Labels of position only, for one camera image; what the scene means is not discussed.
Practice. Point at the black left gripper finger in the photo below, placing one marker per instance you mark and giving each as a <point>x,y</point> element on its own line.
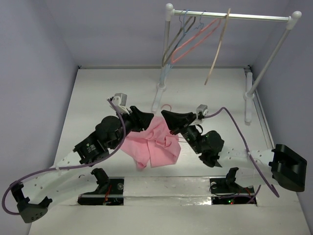
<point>140,115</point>
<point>136,127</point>

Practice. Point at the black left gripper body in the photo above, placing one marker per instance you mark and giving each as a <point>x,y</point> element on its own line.
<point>116,142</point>

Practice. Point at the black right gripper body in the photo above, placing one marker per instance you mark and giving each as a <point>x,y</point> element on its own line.
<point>191,121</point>

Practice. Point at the pink t shirt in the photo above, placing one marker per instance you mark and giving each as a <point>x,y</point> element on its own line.
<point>154,146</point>

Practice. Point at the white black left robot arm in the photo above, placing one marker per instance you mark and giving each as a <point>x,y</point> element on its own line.
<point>77,171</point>

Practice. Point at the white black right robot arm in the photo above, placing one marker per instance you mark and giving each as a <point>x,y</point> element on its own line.
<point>277,166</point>

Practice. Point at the blue hanger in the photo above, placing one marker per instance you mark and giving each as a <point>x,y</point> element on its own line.
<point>165,71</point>

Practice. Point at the grey brown hanger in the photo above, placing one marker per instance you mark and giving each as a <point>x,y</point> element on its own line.
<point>170,47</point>

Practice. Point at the pink plastic hanger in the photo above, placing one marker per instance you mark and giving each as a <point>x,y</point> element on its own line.
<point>185,48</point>

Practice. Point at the beige wooden hanger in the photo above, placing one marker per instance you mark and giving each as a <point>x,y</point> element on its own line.
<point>219,46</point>

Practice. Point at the white clothes rack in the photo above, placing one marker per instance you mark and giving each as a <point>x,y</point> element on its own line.
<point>251,85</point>

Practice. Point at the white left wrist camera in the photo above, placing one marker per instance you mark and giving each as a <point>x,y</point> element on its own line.
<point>118,103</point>

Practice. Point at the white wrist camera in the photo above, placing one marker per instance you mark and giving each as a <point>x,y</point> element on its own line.
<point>202,111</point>
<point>118,103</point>

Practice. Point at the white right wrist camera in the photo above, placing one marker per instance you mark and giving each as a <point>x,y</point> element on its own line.
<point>202,111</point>

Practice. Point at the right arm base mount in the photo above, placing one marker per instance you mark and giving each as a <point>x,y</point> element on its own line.
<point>225,191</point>

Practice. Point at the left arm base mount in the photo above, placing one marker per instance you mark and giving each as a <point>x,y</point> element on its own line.
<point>109,191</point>

